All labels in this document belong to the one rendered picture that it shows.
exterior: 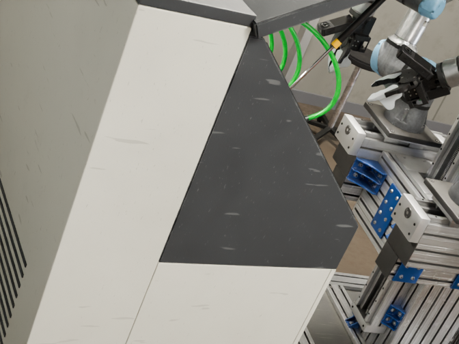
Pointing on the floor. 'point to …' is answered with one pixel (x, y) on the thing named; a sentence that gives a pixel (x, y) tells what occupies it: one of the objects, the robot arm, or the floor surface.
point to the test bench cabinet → (227, 304)
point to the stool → (360, 60)
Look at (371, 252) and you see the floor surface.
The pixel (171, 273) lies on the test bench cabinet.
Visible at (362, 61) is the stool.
